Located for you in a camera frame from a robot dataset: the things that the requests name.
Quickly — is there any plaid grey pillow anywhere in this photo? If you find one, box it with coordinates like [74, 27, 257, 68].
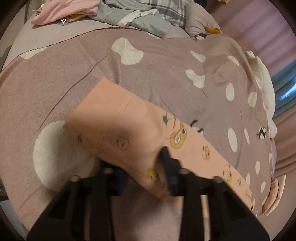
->
[138, 0, 194, 29]

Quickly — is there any pink curtain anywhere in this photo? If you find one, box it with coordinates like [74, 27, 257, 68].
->
[208, 1, 295, 176]

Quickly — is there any mauve polka dot duvet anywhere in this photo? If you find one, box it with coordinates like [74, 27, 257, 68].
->
[1, 28, 274, 240]

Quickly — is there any white goose plush toy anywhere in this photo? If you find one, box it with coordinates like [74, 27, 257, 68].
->
[246, 51, 278, 138]

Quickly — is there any peach cartoon print garment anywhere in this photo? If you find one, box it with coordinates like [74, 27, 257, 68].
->
[64, 78, 252, 207]

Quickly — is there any teal curtain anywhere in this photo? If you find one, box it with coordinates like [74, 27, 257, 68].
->
[271, 62, 295, 118]

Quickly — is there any mauve pillow with print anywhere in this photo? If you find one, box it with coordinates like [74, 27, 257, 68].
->
[185, 3, 222, 39]

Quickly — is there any pink crumpled garment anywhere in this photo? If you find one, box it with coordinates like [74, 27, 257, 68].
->
[31, 0, 100, 26]

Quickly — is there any folded pink garment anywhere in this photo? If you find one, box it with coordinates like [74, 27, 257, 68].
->
[262, 179, 279, 213]

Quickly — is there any grey crumpled garment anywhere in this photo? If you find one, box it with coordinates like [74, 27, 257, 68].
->
[90, 0, 171, 38]

